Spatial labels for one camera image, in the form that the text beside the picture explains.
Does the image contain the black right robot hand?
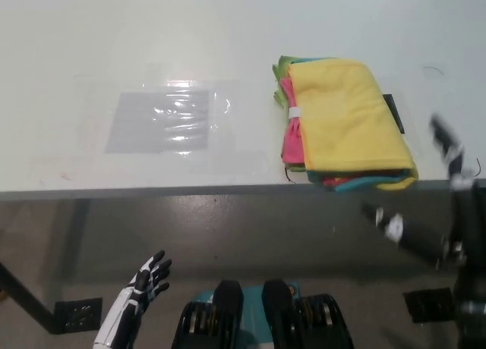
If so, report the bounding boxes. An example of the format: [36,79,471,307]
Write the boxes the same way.
[360,112,486,309]

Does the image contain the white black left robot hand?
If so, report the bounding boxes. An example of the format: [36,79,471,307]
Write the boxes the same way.
[113,250,172,322]

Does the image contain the yellow microfibre cloth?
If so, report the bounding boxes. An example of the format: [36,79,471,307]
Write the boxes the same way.
[286,59,419,180]
[374,176,418,193]

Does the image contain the pink microfibre cloth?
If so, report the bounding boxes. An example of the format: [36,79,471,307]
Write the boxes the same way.
[321,176,361,187]

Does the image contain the black robot legs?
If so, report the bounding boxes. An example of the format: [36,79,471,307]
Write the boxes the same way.
[170,278,355,349]

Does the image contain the black floor plate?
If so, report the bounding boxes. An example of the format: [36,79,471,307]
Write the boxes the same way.
[52,297,103,333]

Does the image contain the clear plastic sleeve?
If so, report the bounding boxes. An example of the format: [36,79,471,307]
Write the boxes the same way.
[74,74,246,159]

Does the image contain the black diagonal frame bar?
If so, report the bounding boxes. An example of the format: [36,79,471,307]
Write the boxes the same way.
[0,261,58,334]

